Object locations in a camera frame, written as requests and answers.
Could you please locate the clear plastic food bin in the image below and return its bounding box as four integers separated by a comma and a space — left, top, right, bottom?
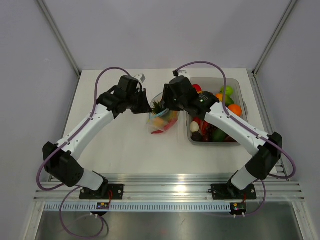
185, 77, 249, 146

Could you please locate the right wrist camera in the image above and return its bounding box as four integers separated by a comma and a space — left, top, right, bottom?
172, 69, 191, 79

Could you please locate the left aluminium frame post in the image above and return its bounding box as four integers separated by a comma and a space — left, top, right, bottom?
35, 0, 82, 78

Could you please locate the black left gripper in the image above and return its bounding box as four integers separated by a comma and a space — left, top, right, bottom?
126, 88, 153, 115

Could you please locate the white slotted cable duct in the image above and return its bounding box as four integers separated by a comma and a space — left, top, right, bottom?
43, 201, 231, 213

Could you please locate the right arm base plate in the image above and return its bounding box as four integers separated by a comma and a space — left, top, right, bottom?
208, 183, 257, 201

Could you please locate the dark purple plum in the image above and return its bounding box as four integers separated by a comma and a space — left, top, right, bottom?
191, 132, 203, 142

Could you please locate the white egg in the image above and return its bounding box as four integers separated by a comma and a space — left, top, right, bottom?
190, 121, 200, 133

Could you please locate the yellow orange mango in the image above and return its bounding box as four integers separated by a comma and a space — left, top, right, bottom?
153, 117, 166, 129

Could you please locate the red apple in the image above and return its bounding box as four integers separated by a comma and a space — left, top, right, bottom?
192, 84, 203, 94

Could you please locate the dark purple grape bunch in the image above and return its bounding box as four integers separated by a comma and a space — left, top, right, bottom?
202, 124, 217, 142

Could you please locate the small red pepper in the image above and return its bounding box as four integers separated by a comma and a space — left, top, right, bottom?
152, 118, 178, 134

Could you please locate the green lime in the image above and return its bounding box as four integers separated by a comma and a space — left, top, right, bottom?
220, 85, 234, 97

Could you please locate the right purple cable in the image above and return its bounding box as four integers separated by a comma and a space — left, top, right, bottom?
174, 60, 297, 218

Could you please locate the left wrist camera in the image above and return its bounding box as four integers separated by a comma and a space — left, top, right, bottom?
133, 73, 146, 84

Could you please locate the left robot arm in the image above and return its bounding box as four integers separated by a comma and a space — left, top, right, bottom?
42, 74, 152, 199

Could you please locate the aluminium mounting rail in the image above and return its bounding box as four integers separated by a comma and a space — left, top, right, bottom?
33, 173, 306, 203

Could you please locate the dark green avocado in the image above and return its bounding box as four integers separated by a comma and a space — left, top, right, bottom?
211, 128, 227, 143

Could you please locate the aluminium frame post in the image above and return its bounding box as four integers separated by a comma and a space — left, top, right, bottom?
252, 0, 299, 77
35, 0, 82, 78

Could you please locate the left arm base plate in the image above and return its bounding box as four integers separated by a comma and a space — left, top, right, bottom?
79, 183, 124, 200

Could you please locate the red lobster toy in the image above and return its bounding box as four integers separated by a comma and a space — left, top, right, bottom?
193, 117, 210, 135

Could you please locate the orange fruit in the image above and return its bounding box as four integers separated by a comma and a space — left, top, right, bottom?
228, 104, 243, 117

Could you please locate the clear blue zip bag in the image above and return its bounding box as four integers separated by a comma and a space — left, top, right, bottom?
146, 92, 180, 135

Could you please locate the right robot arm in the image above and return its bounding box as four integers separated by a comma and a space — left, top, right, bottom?
162, 75, 283, 199

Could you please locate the right aluminium frame post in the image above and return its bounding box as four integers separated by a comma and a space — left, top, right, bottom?
252, 0, 299, 77

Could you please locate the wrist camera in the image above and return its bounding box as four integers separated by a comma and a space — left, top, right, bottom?
172, 69, 191, 79
133, 73, 146, 84

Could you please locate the yellow green pineapple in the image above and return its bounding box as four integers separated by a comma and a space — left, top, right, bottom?
149, 101, 179, 125

